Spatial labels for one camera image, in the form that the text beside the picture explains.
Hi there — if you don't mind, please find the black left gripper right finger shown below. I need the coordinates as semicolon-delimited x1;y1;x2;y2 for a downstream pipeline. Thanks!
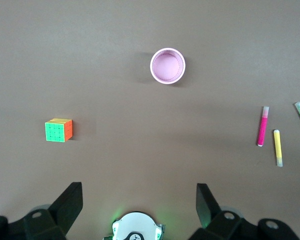
189;183;260;240

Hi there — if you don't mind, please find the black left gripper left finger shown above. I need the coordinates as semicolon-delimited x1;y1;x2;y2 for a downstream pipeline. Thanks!
23;181;84;240

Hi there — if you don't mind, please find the pink marker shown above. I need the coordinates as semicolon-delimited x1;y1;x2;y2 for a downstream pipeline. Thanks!
256;106;270;147

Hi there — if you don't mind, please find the multicoloured puzzle cube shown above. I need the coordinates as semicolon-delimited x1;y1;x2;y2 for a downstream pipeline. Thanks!
44;117;73;143

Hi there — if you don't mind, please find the yellow marker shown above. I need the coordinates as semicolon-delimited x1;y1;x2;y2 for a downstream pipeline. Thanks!
273;129;284;167

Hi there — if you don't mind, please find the pink plastic cup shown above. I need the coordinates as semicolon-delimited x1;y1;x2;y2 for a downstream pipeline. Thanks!
149;47;187;85

